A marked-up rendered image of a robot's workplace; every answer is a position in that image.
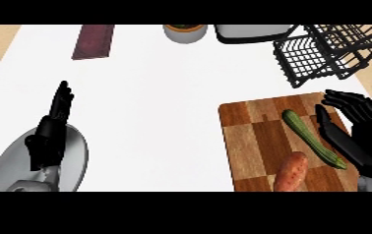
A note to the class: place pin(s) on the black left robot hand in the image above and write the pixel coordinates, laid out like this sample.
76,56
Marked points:
49,136

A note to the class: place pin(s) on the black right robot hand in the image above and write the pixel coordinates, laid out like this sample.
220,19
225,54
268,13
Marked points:
350,136

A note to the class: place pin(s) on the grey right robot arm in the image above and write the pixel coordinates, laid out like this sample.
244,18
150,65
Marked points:
365,183

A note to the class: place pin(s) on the orange sweet potato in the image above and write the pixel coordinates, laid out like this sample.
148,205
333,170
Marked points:
293,172

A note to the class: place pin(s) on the brown wooden cutting board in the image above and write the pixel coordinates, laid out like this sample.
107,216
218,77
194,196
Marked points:
262,139

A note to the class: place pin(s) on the green zucchini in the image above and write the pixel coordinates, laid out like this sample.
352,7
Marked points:
311,136

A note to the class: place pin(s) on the dark red rectangular block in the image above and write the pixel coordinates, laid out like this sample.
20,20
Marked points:
94,41

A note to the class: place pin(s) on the black and white appliance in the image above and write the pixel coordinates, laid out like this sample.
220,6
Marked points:
251,33

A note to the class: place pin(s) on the grey pot with plant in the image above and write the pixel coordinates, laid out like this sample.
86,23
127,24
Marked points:
185,33

